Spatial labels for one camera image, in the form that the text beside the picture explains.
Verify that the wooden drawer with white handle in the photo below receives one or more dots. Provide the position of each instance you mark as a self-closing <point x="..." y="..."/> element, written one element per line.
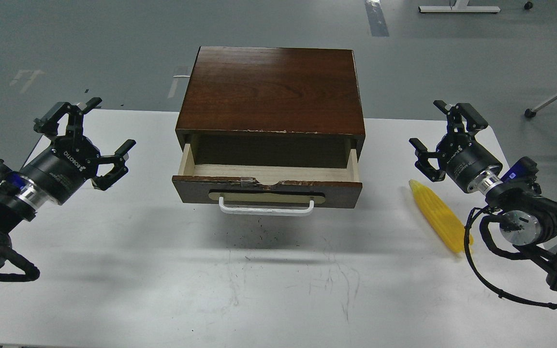
<point x="267" y="190"/>

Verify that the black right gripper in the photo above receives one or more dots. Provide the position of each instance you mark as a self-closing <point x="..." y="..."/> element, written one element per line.
<point x="462" y="158"/>

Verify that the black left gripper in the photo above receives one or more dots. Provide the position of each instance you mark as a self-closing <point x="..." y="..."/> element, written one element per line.
<point x="62" y="168"/>

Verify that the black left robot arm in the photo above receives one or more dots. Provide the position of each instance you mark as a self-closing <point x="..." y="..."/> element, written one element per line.
<point x="20" y="200"/>

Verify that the white table base bar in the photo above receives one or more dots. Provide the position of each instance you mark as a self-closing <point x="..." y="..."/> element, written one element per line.
<point x="459" y="6"/>

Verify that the dark wooden cabinet box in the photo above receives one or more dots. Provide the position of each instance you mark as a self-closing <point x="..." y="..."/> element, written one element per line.
<point x="249" y="98"/>

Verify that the yellow corn cob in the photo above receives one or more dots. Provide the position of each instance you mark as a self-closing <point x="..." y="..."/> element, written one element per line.
<point x="439" y="216"/>

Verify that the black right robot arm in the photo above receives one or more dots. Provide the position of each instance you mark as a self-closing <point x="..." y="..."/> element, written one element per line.
<point x="517" y="223"/>

